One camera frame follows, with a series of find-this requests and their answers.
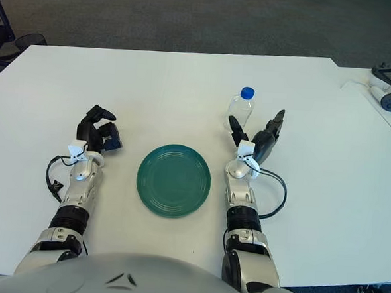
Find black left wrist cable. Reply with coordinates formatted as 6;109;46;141
43;153;80;205

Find grey robot torso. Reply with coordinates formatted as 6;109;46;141
0;244;259;293

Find black mesh wastebasket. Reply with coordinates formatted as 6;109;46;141
14;31;49;54

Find clear bottle with blue cap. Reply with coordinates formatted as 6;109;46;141
223;85;257;133

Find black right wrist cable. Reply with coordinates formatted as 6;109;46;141
256;168;288;221

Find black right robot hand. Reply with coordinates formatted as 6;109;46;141
225;105;287;166

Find green round plate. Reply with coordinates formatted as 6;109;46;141
133;142;214;221

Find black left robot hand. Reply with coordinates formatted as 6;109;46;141
74;103;125;156

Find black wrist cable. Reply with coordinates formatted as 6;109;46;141
43;153;80;205
256;168;288;221

